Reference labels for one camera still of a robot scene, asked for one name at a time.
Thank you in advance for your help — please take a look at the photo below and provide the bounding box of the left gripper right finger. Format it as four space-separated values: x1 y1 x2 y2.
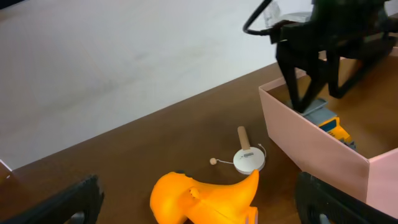
295 172 397 224

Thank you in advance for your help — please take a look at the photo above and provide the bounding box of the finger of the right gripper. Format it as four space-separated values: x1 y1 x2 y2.
276 43 326 113
326 50 389 99

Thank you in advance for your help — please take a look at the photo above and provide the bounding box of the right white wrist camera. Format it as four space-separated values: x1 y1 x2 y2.
263 0 313 28

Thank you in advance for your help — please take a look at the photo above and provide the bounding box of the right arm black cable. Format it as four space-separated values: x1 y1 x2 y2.
243 0 280 37

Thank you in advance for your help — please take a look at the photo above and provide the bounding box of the pink cardboard box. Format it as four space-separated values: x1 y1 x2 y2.
259 50 397 217

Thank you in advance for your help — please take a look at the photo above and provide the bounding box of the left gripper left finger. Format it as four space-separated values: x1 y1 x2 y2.
2 175 104 224

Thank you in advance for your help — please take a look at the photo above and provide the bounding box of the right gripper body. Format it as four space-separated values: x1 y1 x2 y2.
270 0 397 61

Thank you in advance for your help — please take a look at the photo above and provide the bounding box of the yellow grey toy truck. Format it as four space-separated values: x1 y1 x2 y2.
300 98 356 151

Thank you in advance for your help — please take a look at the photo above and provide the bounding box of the white rattle drum toy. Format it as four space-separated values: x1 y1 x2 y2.
210 126 267 175

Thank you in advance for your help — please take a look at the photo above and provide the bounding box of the orange toy dinosaur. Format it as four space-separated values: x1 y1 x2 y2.
150 170 259 224

